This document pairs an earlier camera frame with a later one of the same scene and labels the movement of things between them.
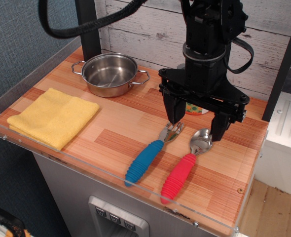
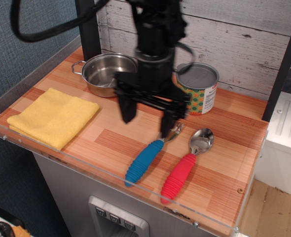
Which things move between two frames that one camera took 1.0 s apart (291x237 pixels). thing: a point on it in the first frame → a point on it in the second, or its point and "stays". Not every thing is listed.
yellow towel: x=54 y=118 stays
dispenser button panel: x=109 y=220 stays
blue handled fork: x=145 y=158 stays
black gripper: x=204 y=82 → x=152 y=82
